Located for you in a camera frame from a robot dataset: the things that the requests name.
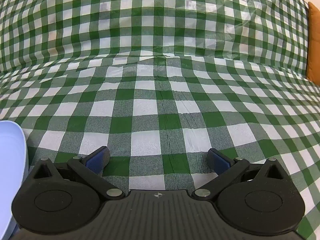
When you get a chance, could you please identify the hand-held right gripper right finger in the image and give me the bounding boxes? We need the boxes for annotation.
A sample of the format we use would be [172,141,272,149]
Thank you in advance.
[191,148,290,200]

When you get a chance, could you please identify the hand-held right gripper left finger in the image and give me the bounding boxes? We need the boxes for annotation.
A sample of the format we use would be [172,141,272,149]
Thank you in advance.
[30,146,125,200]

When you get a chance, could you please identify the pale blue plate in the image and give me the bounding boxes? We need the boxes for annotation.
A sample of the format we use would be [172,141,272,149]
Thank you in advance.
[0,120,28,240]

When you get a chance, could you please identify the green checked tablecloth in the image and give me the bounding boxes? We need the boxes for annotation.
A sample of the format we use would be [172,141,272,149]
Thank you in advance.
[0,0,320,240]

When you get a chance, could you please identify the orange cushion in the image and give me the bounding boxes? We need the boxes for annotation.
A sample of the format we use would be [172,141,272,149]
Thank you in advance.
[305,2,320,83]

